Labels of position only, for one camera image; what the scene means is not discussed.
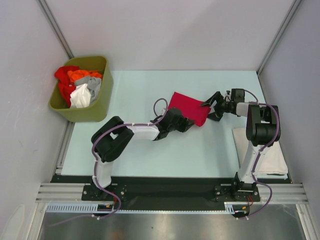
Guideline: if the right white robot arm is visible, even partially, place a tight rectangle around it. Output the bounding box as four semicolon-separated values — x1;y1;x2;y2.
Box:
201;88;281;202

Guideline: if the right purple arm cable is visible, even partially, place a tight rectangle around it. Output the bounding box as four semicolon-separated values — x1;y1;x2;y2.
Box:
234;89;280;221

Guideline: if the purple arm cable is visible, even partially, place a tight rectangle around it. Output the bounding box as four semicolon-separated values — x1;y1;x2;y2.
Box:
234;89;280;221
47;97;170;227

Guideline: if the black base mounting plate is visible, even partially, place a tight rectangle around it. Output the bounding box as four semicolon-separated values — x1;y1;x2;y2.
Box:
49;174;293;212

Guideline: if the crimson red t shirt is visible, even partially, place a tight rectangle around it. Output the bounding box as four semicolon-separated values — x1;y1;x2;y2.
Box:
168;92;211;127

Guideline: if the left corner aluminium post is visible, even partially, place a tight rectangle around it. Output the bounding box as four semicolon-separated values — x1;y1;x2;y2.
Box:
36;0;75;59

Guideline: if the olive green plastic bin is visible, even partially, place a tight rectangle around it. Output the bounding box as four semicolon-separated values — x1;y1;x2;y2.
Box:
48;55;114;123

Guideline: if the right corner aluminium post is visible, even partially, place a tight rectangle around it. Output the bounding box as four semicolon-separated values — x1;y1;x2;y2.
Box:
256;0;304;77

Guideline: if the corner aluminium post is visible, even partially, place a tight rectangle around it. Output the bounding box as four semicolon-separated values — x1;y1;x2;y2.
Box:
36;0;75;59
256;0;304;77

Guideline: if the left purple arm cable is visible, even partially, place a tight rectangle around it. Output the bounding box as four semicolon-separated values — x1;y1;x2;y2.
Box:
47;97;170;227

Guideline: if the aluminium frame rail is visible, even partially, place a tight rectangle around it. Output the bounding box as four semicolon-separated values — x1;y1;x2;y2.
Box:
34;182;87;204
257;182;310;205

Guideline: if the orange t shirt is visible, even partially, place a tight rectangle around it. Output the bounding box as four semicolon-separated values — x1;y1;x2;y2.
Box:
67;69;103;83

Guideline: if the bright red t shirt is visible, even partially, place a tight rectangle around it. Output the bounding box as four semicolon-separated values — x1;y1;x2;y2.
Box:
54;65;80;108

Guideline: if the right aluminium frame rail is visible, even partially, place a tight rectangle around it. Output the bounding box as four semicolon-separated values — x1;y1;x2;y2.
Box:
257;182;310;205

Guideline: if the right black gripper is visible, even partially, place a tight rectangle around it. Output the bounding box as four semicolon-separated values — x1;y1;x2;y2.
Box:
200;91;233;122

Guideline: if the white t shirt in bin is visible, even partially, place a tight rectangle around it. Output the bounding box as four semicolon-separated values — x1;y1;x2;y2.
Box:
70;83;92;108

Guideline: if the folded white t shirt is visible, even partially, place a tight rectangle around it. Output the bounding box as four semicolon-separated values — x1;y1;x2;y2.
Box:
232;128;288;177

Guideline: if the white slotted cable duct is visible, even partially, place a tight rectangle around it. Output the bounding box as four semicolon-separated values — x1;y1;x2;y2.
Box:
45;202;248;215

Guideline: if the grey t shirt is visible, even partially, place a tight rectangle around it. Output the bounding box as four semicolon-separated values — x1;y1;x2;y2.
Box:
74;76;102;105

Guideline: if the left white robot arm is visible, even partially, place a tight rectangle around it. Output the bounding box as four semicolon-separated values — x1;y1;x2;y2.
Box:
91;108;196;200

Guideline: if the left aluminium frame rail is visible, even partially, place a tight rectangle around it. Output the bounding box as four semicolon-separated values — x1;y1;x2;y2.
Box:
34;182;87;204

